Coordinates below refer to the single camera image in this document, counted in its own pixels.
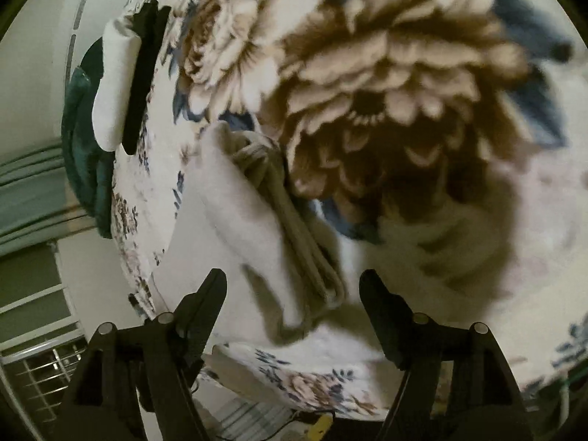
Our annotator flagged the beige long sleeve shirt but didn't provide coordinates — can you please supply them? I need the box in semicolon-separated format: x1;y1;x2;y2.
150;122;347;347

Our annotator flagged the green curtain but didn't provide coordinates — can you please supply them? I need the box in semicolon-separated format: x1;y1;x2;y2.
0;139;96;257

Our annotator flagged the dark green quilt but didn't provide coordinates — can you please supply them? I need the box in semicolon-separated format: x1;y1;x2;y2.
61;40;115;239

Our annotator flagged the floral bed sheet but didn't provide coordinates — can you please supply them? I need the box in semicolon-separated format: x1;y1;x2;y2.
112;0;587;420

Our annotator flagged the white folded garment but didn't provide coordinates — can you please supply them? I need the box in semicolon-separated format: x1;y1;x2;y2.
92;14;141;153

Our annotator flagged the black folded garment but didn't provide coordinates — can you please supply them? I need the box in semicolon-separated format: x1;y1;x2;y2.
122;0;171;155

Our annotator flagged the white headboard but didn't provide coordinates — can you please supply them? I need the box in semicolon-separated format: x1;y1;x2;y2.
53;0;129;88

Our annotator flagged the window with white frame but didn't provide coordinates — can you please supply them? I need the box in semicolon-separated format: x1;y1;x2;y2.
1;243;86;439

